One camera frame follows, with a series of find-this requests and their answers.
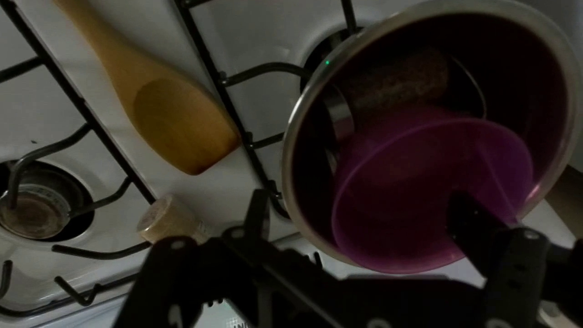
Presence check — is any silver metal bowl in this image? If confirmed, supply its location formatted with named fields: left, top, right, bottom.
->
left=283, top=0, right=582, bottom=274

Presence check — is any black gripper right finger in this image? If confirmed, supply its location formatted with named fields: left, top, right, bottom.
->
left=447, top=192, right=515, bottom=279

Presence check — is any purple plastic bowl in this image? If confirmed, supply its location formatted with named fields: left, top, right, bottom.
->
left=332, top=113, right=535, bottom=274

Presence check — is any white gas stove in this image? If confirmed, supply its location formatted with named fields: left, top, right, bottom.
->
left=0, top=0, right=343, bottom=328

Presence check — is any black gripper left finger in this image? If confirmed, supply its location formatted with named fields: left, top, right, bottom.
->
left=245, top=190, right=270, bottom=241

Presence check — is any brown spice bottle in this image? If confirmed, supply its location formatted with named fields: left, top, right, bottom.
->
left=137, top=195, right=207, bottom=245

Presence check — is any wooden spatula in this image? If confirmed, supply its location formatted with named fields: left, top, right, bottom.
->
left=54, top=0, right=241, bottom=175

